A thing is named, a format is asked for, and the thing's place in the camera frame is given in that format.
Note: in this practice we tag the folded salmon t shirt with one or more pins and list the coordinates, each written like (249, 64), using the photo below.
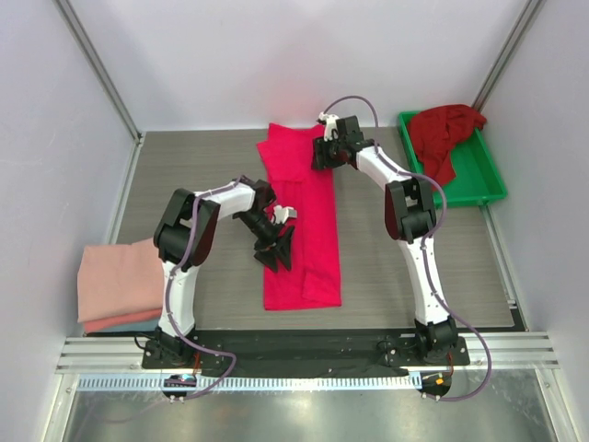
(121, 320)

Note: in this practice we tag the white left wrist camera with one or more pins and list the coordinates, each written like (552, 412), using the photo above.
(282, 214)

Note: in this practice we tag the right aluminium frame post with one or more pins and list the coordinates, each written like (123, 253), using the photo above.
(524, 22)

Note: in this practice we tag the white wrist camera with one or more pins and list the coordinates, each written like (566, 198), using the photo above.
(282, 214)
(329, 122)

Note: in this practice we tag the hot pink t shirt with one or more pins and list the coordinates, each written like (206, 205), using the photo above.
(315, 278)

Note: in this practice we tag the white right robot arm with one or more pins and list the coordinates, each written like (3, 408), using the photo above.
(410, 220)

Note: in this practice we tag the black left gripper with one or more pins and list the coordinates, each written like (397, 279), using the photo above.
(282, 251)

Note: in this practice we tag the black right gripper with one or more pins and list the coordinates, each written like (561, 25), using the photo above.
(322, 154)

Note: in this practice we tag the aluminium extrusion rail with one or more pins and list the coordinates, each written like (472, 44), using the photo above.
(509, 350)

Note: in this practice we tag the folded light blue t shirt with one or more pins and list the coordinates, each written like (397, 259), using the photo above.
(141, 326)

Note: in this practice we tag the dark red t shirt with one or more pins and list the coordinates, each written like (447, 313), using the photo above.
(434, 133)

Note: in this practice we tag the left aluminium frame post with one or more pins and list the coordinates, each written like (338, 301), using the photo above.
(86, 46)

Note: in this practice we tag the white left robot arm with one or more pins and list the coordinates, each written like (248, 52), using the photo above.
(184, 238)

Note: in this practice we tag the aluminium frame post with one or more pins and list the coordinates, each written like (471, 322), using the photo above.
(524, 22)
(86, 46)

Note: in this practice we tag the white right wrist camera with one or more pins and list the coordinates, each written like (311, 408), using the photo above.
(329, 122)

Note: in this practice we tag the slotted white cable duct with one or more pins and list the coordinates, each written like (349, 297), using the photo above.
(184, 384)

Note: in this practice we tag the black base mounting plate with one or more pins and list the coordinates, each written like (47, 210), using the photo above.
(298, 353)

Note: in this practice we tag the green plastic tray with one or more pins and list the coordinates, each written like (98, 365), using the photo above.
(478, 182)

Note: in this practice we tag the folded light pink t shirt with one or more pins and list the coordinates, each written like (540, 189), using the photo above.
(119, 279)

